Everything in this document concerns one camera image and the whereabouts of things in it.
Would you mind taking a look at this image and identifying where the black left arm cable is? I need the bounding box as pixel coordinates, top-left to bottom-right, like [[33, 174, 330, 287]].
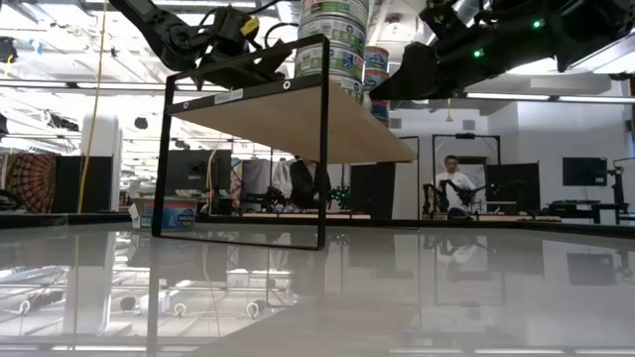
[[197, 0, 302, 51]]

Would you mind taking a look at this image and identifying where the pale hanging cloth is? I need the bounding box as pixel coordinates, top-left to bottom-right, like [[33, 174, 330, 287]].
[[240, 158, 294, 199]]

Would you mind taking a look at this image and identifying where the black partition panel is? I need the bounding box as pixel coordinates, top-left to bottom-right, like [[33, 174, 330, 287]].
[[52, 156, 114, 214], [349, 162, 397, 219]]

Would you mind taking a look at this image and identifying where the black metal frame stand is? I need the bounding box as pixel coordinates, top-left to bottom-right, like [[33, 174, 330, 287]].
[[431, 132, 502, 219]]

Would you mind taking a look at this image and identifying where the yellow tape tag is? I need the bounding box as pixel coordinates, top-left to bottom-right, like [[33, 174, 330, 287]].
[[240, 16, 262, 37]]

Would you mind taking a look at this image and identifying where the black wall monitor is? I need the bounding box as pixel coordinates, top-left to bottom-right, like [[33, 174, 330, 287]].
[[563, 157, 609, 187]]

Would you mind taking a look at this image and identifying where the wooden box platform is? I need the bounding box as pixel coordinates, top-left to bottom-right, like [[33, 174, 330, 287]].
[[151, 33, 421, 252]]

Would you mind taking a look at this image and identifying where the patterned mandala tapestry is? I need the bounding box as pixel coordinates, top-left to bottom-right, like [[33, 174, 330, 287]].
[[3, 152, 60, 214]]

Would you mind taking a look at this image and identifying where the ceiling light strip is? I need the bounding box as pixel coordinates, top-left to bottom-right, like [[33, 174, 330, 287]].
[[464, 92, 552, 102], [558, 94, 635, 105]]

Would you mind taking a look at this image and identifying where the black camera stand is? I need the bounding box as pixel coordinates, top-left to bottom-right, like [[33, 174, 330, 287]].
[[597, 157, 635, 214]]

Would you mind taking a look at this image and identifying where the person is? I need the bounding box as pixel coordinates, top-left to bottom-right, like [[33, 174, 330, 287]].
[[435, 154, 476, 219], [289, 157, 332, 209]]

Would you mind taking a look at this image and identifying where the black screen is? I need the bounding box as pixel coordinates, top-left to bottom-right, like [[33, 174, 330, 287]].
[[165, 150, 233, 197]]

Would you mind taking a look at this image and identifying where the black background table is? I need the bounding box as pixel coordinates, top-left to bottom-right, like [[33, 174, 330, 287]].
[[545, 199, 635, 224]]

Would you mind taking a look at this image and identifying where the background robot with green lights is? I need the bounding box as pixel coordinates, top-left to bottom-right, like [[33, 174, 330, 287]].
[[326, 185, 351, 212]]

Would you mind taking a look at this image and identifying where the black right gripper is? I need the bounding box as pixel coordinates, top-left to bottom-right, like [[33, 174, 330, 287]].
[[370, 0, 562, 100]]

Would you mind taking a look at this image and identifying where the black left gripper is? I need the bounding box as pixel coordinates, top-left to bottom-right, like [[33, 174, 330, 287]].
[[197, 7, 294, 90]]

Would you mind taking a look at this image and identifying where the white board with drawings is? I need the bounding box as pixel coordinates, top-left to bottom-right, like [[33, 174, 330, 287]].
[[465, 163, 487, 188]]

